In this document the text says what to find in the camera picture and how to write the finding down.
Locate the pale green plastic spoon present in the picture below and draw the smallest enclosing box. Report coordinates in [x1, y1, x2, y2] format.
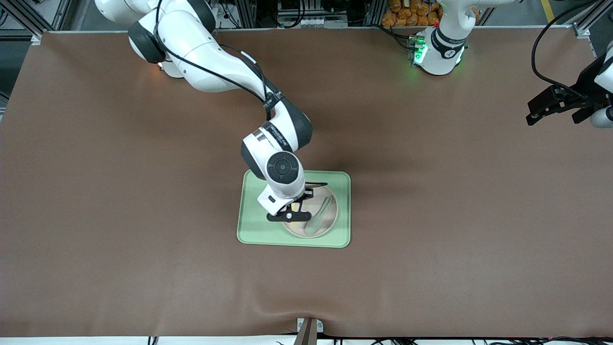
[305, 195, 333, 236]

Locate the round white plate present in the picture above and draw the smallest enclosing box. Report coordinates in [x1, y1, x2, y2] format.
[280, 181, 340, 238]

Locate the light green rectangular tray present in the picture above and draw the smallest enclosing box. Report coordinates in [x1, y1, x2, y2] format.
[237, 168, 352, 248]

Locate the metal table edge clamp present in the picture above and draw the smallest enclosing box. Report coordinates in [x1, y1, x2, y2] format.
[296, 317, 324, 345]

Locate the brown table mat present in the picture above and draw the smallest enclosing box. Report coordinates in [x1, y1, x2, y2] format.
[0, 29, 613, 338]

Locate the pile of orange packaged goods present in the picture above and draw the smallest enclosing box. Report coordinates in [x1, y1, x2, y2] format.
[382, 0, 482, 27]

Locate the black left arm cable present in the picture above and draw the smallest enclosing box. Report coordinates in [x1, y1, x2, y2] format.
[531, 0, 600, 99]

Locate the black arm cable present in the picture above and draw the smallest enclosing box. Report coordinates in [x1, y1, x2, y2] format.
[156, 0, 279, 112]
[531, 0, 600, 99]

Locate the aluminium frame profile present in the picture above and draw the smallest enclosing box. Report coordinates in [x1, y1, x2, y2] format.
[0, 0, 73, 39]
[574, 0, 613, 39]

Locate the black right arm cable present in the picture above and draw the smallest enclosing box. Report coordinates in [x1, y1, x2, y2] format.
[156, 0, 279, 112]

